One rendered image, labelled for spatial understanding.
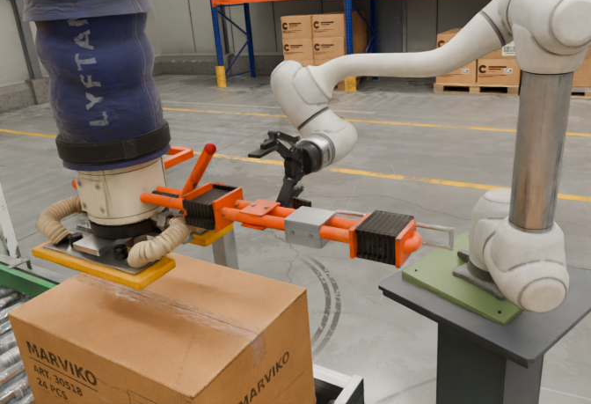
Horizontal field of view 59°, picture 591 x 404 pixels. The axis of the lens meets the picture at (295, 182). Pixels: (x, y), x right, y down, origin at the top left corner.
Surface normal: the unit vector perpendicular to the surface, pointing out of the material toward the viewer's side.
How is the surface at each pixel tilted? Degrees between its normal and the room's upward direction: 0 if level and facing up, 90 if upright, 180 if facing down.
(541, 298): 100
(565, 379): 0
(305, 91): 74
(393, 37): 90
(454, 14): 90
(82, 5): 69
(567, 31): 85
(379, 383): 0
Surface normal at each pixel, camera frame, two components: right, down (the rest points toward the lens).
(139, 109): 0.69, 0.04
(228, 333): -0.07, -0.94
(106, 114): 0.32, 0.12
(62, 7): 0.04, 0.04
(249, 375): 0.84, 0.12
